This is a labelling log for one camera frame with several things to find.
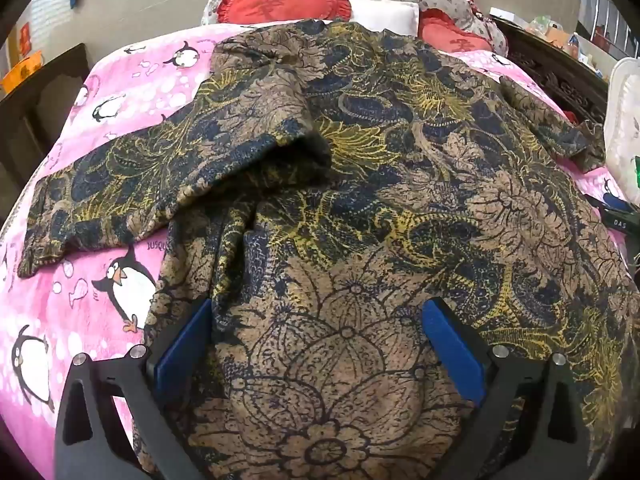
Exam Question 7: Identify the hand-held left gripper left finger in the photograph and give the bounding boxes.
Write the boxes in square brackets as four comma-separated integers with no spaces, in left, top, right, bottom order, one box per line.
[54,299,213,480]

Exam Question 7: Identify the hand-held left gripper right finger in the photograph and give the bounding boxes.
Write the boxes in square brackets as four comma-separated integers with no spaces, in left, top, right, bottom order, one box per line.
[422,297,591,480]

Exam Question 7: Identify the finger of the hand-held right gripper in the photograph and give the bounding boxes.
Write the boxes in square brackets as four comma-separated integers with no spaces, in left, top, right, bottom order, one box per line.
[585,192,640,236]

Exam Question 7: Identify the brown floral patterned shirt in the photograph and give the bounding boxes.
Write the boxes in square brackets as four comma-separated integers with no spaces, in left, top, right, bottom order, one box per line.
[17,19,640,480]

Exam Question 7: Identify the pink penguin print blanket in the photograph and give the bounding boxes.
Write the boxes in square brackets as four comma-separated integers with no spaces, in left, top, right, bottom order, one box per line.
[0,25,640,480]

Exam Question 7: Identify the red heart pillow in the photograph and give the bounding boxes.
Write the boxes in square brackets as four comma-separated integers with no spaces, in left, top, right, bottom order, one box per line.
[417,7,496,53]
[217,0,353,26]

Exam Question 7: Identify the white pillow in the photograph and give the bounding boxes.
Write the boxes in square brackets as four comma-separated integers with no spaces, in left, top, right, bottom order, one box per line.
[345,0,421,36]

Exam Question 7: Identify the dark wooden table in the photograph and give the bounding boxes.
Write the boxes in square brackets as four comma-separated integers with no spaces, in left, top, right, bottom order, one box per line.
[0,42,91,191]

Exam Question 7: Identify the orange plastic basket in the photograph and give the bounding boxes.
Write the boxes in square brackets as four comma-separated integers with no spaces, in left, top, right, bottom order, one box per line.
[0,50,46,93]

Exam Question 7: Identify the window with blinds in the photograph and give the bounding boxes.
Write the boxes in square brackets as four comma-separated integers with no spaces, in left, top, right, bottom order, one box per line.
[27,0,76,61]

